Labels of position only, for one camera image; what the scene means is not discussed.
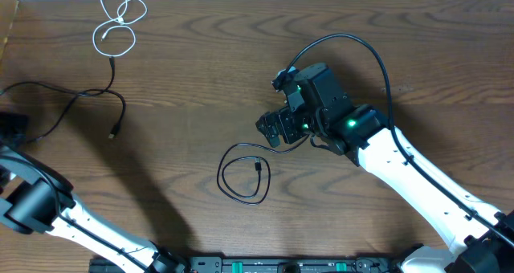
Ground black USB cable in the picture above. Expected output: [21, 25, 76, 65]
[0, 55, 128, 144]
[216, 134, 312, 206]

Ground white USB cable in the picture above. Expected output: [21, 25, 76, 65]
[91, 0, 149, 58]

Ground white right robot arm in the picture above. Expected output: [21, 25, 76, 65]
[256, 63, 513, 272]

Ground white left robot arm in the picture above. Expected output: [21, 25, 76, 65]
[1, 112, 190, 273]

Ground cardboard side panel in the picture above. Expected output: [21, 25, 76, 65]
[0, 0, 19, 56]

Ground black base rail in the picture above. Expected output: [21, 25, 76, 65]
[88, 255, 406, 273]

